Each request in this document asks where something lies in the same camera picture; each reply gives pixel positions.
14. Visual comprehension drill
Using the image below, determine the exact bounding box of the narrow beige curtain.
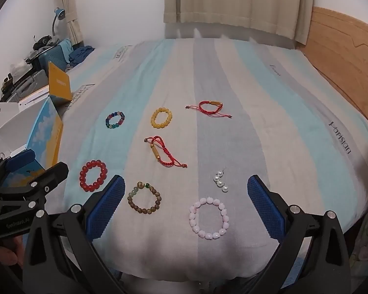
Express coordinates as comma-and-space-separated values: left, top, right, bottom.
56, 0, 85, 48

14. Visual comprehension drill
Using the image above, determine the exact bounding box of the small pearl bracelet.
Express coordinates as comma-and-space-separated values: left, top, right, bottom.
213, 168, 229, 193

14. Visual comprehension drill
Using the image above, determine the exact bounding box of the teal suitcase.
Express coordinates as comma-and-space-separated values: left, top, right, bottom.
38, 41, 72, 72

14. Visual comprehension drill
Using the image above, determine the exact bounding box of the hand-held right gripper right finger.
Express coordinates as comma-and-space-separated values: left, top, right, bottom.
247, 174, 352, 294

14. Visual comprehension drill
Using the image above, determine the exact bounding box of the dark blue folded cloth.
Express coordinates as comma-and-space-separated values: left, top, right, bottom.
69, 47, 95, 66

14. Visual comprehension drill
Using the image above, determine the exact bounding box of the red bead bracelet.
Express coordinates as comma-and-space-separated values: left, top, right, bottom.
79, 159, 108, 192

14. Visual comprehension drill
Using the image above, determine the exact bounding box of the grey suitcase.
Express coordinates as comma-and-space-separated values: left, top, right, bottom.
0, 69, 50, 103

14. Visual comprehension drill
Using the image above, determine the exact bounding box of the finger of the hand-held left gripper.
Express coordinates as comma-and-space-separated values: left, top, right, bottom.
0, 149, 37, 190
0, 162, 69, 218

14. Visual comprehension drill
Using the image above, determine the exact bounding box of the black bag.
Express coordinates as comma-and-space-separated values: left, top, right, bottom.
33, 35, 61, 50

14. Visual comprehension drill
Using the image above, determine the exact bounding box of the brown wooden bead bracelet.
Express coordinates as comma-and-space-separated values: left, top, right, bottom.
127, 182, 161, 216

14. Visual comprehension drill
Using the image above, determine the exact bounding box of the blue desk lamp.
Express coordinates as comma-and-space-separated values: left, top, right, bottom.
51, 8, 66, 37

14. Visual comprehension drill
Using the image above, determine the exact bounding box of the wide beige curtain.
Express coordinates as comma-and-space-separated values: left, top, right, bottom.
163, 0, 315, 48

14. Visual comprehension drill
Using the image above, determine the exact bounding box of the red cord bracelet amber tube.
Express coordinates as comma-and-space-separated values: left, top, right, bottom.
185, 99, 233, 119

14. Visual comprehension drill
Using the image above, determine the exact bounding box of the wooden headboard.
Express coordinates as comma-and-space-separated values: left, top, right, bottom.
296, 6, 368, 123

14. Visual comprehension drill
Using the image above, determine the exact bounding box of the white open cardboard box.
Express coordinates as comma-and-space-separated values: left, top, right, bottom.
0, 87, 51, 157

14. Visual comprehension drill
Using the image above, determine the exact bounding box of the yellow bead bracelet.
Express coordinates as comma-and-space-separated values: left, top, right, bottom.
150, 107, 173, 128

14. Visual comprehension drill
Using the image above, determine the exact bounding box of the blue yellow cardboard box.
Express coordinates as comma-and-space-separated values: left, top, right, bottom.
25, 61, 72, 175

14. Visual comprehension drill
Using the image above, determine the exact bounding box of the green printed cloth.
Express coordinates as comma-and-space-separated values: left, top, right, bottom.
350, 202, 368, 270

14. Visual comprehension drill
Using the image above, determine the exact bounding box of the red cord bracelet gold tube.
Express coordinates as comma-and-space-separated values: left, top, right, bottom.
144, 135, 188, 169

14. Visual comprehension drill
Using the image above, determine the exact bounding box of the striped bed sheet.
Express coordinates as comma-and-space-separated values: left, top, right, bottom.
46, 38, 368, 282

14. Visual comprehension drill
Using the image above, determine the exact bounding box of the person's left hand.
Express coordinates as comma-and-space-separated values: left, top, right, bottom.
0, 236, 26, 267

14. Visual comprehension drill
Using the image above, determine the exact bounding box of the pink bead bracelet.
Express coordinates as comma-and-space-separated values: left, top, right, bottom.
188, 197, 229, 240

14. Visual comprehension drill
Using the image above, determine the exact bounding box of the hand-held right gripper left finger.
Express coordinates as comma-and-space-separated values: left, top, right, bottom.
22, 174, 126, 294

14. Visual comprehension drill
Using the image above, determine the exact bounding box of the multicolour glass bead bracelet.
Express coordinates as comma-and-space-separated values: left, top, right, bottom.
106, 112, 125, 129

